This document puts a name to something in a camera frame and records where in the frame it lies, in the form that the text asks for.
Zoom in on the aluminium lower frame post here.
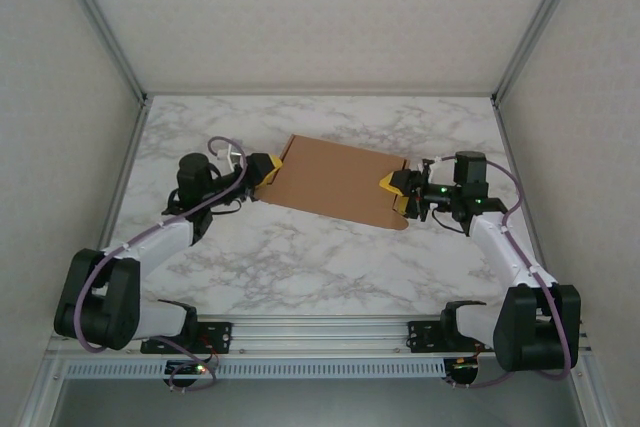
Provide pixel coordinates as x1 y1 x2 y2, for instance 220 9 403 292
569 356 624 427
18 359 69 427

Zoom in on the small controller board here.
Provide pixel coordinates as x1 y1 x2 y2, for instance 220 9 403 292
448 356 482 373
164 359 210 377

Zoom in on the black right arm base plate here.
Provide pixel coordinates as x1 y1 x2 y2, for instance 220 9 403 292
407 319 500 353

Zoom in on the brown cardboard box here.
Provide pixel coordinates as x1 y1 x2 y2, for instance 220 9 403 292
257 133 412 232

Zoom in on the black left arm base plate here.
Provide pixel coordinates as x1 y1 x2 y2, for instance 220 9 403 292
140 320 235 354

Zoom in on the aluminium mounting rail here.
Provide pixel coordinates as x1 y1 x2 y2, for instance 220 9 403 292
47 315 594 362

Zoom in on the white slotted cable duct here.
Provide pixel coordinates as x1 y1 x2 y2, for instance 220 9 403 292
63 359 448 380

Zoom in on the aluminium table side rail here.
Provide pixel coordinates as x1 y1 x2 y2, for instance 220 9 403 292
99 95 153 253
491 95 546 268

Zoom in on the aluminium frame post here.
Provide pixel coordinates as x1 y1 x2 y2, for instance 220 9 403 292
18 359 69 427
48 0 150 104
569 356 624 427
491 0 592 104

